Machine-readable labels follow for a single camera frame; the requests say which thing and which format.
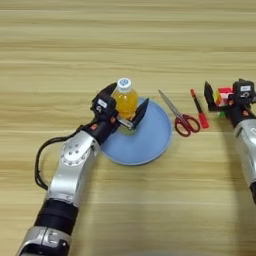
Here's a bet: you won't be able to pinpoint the multicoloured puzzle cube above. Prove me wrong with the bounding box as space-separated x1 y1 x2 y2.
213 86 234 118

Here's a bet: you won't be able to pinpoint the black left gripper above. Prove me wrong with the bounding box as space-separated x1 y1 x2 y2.
83 82 150 145

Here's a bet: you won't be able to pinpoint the light blue round plate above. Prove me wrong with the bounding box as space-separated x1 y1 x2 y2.
99 96 174 167

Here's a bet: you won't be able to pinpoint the red handled scissors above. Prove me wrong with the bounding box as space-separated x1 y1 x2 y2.
157 88 202 138

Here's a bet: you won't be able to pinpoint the black labelled box left gripper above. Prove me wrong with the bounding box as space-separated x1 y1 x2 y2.
90 92 119 118

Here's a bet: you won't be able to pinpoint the red and black marker pen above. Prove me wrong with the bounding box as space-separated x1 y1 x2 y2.
189 88 211 130

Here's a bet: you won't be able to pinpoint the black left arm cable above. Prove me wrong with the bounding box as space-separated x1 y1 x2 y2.
34 123 93 191

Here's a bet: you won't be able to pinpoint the orange juice bottle white cap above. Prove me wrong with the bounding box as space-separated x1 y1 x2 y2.
111 77 140 136

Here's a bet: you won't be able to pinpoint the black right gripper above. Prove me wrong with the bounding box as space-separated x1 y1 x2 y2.
203 80 256 128

